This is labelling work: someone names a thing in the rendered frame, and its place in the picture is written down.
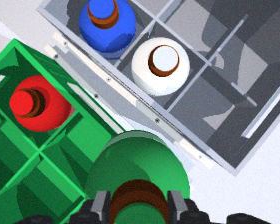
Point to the red bottle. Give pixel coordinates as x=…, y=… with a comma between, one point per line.
x=40, y=106

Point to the green crate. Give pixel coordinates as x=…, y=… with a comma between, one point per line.
x=48, y=189

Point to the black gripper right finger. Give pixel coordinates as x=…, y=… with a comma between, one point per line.
x=178, y=212

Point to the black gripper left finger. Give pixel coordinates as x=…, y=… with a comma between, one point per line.
x=99, y=212

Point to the white bottle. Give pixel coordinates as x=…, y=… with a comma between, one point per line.
x=155, y=69

